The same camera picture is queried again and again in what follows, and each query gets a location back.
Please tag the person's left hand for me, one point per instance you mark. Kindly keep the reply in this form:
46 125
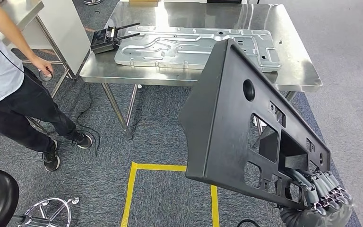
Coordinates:
42 66

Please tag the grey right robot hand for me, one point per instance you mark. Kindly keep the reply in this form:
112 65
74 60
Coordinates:
325 213

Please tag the black round button controller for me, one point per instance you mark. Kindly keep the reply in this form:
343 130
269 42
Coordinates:
47 78

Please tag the black plastic plate bracket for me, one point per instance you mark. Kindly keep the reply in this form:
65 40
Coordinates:
219 125

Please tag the person's left forearm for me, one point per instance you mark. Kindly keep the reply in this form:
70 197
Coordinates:
9 31

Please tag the stainless steel workbench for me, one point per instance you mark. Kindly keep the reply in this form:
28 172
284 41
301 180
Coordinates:
137 75

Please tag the white side table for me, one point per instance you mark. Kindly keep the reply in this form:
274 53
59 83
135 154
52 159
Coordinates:
65 34

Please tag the person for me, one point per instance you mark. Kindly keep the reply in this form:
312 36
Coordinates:
0 72

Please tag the black device with antennas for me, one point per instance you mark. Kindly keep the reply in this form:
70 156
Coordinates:
101 44

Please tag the round chrome base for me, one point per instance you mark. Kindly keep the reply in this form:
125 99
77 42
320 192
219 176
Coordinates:
92 2

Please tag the stamped sheet metal panel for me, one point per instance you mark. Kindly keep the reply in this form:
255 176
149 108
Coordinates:
169 47

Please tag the black equipment case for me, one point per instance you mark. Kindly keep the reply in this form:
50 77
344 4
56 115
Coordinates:
223 1

